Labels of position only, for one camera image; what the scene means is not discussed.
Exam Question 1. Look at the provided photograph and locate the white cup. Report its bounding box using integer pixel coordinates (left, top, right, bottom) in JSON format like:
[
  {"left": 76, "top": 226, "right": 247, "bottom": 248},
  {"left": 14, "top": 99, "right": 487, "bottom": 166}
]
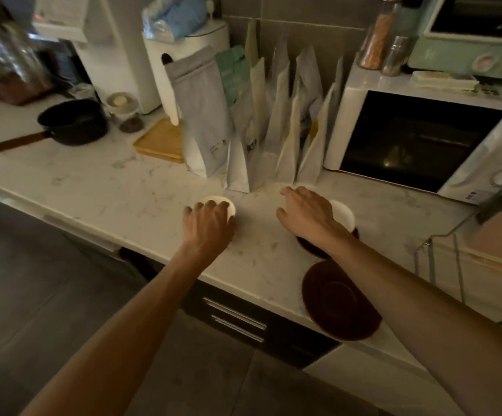
[
  {"left": 329, "top": 199, "right": 356, "bottom": 233},
  {"left": 200, "top": 195, "right": 238, "bottom": 221}
]

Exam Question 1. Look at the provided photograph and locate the glass spice grinder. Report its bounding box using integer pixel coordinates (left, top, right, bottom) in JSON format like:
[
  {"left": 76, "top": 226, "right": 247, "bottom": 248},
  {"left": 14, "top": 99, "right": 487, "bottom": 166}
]
[{"left": 357, "top": 0, "right": 403, "bottom": 70}]

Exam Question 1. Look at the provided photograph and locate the grey coffee bag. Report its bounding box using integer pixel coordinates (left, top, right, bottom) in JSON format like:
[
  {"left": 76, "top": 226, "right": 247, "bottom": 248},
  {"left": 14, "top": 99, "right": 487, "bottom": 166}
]
[{"left": 165, "top": 46, "right": 233, "bottom": 179}]

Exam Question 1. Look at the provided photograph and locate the person's left forearm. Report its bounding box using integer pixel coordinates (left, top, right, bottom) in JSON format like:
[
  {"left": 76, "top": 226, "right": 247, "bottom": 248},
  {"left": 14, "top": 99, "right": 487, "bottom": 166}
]
[{"left": 19, "top": 244, "right": 230, "bottom": 416}]

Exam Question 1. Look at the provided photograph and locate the mint green toaster oven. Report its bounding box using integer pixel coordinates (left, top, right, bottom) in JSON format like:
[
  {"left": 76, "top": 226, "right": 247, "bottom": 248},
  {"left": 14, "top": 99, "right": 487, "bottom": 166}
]
[{"left": 407, "top": 0, "right": 502, "bottom": 83}]

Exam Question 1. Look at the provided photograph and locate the blue and white plastic packet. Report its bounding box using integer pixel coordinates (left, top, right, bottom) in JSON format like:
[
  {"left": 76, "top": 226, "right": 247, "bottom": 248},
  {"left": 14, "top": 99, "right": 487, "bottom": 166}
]
[{"left": 142, "top": 0, "right": 208, "bottom": 43}]

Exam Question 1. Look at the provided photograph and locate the steel shaker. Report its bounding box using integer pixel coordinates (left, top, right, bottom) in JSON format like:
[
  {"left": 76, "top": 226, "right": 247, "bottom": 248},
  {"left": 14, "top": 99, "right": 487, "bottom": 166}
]
[{"left": 381, "top": 36, "right": 412, "bottom": 77}]

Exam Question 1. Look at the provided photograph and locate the dark brown saucer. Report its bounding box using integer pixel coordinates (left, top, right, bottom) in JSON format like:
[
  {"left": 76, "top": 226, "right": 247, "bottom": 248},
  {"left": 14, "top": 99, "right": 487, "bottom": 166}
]
[
  {"left": 295, "top": 227, "right": 360, "bottom": 260},
  {"left": 301, "top": 259, "right": 383, "bottom": 342}
]

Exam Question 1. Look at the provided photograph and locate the black saucepan with wooden handle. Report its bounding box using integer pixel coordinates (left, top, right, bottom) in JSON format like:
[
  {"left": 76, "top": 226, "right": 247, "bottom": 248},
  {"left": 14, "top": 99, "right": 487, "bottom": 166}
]
[{"left": 0, "top": 99, "right": 110, "bottom": 153}]

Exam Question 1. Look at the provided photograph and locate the dark drawer cabinet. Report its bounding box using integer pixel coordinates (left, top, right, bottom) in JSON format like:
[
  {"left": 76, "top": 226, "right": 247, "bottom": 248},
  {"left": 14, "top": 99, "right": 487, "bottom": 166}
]
[{"left": 119, "top": 247, "right": 343, "bottom": 371}]

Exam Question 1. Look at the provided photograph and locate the white countertop appliance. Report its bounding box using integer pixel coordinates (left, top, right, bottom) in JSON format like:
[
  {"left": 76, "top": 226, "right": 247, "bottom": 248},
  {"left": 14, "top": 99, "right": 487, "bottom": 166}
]
[{"left": 142, "top": 19, "right": 231, "bottom": 126}]

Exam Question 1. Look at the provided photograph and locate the person's right forearm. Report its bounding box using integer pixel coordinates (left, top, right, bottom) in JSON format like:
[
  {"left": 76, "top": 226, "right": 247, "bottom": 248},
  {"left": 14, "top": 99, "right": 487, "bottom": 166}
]
[{"left": 322, "top": 233, "right": 502, "bottom": 416}]

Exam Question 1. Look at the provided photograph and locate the silver drawer handle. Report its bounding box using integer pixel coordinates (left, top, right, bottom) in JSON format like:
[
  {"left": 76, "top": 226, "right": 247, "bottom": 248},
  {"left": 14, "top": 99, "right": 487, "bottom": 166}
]
[
  {"left": 202, "top": 297, "right": 267, "bottom": 331},
  {"left": 211, "top": 315, "right": 265, "bottom": 344}
]

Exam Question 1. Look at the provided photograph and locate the pink cutting board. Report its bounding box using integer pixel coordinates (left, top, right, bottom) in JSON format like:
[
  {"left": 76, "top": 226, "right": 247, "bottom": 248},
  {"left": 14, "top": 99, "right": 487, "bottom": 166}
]
[{"left": 464, "top": 208, "right": 502, "bottom": 269}]

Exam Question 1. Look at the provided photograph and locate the wire dish rack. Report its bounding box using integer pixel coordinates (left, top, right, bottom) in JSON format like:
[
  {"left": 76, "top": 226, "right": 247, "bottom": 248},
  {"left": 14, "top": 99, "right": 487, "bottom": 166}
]
[{"left": 414, "top": 208, "right": 502, "bottom": 326}]

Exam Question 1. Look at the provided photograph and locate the green paper bag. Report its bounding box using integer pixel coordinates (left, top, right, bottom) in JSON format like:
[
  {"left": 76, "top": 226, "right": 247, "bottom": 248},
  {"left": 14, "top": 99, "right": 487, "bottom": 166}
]
[{"left": 215, "top": 45, "right": 252, "bottom": 108}]

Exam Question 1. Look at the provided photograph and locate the row of white paper bags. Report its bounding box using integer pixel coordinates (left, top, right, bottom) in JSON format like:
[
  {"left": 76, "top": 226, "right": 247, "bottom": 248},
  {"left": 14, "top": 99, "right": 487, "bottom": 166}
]
[{"left": 225, "top": 19, "right": 345, "bottom": 194}]

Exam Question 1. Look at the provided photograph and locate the glass blender jug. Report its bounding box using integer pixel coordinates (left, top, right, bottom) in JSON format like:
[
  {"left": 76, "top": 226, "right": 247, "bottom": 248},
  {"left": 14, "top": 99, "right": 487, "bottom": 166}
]
[{"left": 0, "top": 15, "right": 56, "bottom": 106}]

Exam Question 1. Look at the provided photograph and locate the small glass jar with lid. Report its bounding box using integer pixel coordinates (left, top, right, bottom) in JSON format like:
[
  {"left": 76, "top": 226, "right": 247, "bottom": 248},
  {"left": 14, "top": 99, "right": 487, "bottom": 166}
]
[{"left": 105, "top": 92, "right": 144, "bottom": 134}]

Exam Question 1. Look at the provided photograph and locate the wooden tray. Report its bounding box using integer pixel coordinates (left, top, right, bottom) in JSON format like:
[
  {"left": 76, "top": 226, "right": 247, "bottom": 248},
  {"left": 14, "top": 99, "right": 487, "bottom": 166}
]
[{"left": 133, "top": 118, "right": 185, "bottom": 164}]

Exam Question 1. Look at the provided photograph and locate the white folded cloth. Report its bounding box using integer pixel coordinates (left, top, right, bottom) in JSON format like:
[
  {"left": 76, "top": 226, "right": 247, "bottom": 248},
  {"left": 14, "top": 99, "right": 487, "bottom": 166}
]
[{"left": 411, "top": 70, "right": 480, "bottom": 92}]

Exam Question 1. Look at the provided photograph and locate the person's left hand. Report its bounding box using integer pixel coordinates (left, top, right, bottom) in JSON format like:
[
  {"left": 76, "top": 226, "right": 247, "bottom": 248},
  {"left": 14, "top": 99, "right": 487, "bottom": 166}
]
[{"left": 182, "top": 200, "right": 238, "bottom": 260}]

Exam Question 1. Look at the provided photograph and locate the person's right hand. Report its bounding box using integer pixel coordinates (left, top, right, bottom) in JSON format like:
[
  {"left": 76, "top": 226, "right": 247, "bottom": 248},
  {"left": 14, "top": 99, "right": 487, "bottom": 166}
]
[{"left": 276, "top": 186, "right": 352, "bottom": 252}]

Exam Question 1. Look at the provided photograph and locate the white microwave oven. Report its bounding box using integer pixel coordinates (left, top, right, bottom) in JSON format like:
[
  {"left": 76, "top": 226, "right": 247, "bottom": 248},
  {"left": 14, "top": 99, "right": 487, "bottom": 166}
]
[{"left": 323, "top": 60, "right": 502, "bottom": 206}]

